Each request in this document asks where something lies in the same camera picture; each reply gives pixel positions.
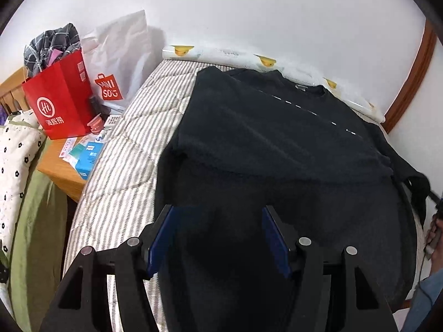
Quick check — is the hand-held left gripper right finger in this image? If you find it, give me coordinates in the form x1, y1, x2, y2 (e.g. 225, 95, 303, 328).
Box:
262, 206, 398, 332

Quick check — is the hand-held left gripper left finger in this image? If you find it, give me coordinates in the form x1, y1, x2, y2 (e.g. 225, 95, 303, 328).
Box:
39, 205, 174, 332

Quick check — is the black sweater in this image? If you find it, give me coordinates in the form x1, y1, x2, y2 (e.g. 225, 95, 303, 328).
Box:
154, 66, 431, 332

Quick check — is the person's right hand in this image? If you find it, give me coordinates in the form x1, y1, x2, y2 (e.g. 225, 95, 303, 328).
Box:
425, 212, 443, 260

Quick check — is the striped quilted bed mattress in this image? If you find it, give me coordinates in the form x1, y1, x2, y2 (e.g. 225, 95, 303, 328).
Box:
62, 59, 430, 332

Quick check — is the blue carton box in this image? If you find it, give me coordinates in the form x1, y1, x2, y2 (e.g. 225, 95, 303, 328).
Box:
75, 142, 104, 180

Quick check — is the teal packet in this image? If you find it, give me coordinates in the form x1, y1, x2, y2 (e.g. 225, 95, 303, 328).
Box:
68, 136, 104, 158

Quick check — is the green bed sheet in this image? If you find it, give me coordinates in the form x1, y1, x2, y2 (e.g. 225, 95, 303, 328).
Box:
9, 138, 68, 329

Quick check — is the wooden nightstand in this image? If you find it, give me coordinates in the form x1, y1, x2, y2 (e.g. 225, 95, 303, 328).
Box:
36, 111, 115, 203

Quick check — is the red and white card pack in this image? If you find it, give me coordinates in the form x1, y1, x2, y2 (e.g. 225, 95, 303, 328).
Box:
59, 138, 78, 161

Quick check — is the person in blue shirt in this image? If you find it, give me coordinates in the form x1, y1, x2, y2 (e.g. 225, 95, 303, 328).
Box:
401, 273, 443, 332

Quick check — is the white floral pillow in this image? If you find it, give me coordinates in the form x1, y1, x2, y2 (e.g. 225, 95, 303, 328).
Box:
0, 111, 47, 260

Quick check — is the red paper bag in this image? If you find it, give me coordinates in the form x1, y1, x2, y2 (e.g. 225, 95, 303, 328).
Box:
21, 48, 97, 141

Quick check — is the white pillow with yellow ducks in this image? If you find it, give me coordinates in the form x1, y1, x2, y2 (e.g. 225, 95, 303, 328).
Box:
162, 44, 386, 123

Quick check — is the white shopping bag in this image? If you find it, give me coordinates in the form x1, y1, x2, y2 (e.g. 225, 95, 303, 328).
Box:
81, 10, 149, 115

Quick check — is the wooden headboard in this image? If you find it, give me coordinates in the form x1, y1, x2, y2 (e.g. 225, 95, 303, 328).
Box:
0, 67, 35, 115

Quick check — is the grey plaid cloth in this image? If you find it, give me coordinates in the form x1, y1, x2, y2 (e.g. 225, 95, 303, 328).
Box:
24, 23, 82, 78

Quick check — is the brown wooden door frame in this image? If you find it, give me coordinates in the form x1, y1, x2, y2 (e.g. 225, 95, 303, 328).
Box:
382, 19, 437, 134

